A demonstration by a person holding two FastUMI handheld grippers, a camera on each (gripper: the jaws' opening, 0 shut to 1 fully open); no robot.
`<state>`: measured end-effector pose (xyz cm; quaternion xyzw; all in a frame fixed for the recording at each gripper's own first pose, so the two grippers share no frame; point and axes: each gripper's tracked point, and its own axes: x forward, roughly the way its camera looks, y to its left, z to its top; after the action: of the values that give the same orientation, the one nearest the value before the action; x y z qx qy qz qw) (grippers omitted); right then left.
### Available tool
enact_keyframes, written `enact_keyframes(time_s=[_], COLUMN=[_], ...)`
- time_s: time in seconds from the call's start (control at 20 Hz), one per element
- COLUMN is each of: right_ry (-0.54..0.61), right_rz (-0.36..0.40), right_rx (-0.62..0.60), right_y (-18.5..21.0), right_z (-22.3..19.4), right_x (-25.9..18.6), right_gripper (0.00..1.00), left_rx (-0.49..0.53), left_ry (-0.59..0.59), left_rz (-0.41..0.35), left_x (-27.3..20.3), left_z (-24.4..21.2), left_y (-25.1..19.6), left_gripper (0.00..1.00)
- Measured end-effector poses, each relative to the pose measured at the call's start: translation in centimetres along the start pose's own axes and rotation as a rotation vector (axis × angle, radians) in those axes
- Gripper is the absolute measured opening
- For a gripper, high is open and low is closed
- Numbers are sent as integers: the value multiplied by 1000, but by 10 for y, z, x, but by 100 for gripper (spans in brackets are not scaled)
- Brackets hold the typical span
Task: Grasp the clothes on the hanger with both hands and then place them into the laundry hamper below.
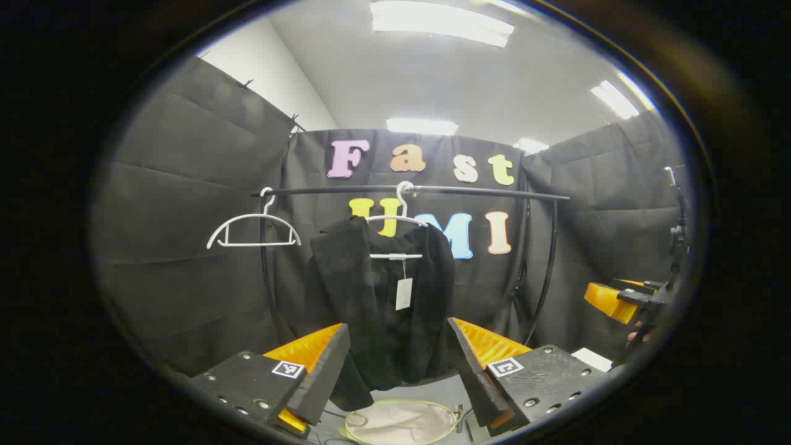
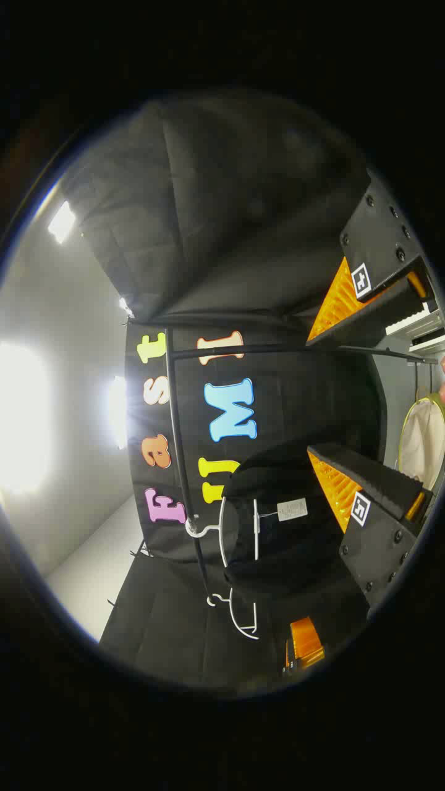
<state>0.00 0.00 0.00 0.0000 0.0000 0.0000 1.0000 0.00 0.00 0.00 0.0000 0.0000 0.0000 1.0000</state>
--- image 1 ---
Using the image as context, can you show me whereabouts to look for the white plastic hanger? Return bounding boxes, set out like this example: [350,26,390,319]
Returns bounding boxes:
[207,187,302,250]
[365,181,429,260]

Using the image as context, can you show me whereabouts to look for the black metal clothes rack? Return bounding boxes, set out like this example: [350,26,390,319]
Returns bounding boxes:
[251,184,570,347]

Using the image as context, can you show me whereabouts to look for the white flat object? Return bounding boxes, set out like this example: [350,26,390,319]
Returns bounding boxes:
[572,347,612,371]

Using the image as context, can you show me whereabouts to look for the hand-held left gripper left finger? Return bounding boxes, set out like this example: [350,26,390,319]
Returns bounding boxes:
[188,323,351,438]

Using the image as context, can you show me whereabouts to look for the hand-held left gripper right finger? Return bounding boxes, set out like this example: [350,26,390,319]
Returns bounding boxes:
[447,316,614,438]

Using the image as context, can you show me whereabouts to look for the beige laundry hamper green rim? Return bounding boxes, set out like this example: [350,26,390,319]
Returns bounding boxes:
[343,399,459,445]

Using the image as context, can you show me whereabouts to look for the black knit garment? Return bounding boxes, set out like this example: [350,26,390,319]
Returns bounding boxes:
[303,216,457,412]

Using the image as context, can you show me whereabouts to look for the black backdrop cloth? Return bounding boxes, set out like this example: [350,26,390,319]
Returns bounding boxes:
[93,56,693,384]

